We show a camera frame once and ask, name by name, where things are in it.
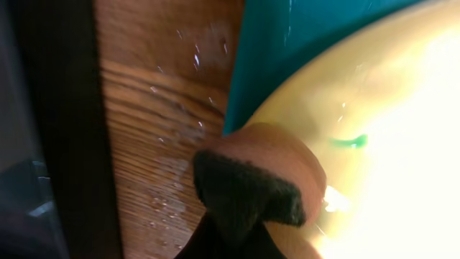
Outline teal plastic tray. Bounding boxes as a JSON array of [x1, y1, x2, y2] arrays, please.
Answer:
[[223, 0, 419, 135]]

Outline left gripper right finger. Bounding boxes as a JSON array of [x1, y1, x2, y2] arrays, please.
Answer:
[[247, 222, 286, 259]]

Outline yellow-green plate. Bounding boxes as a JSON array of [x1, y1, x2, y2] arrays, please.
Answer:
[[246, 0, 460, 259]]

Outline black water tray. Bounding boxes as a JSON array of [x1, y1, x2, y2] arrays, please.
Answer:
[[1, 0, 123, 258]]

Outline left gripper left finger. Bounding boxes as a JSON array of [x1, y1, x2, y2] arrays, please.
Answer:
[[174, 213, 222, 259]]

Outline pink and black sponge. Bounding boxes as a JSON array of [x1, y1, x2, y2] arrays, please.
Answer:
[[193, 123, 326, 258]]

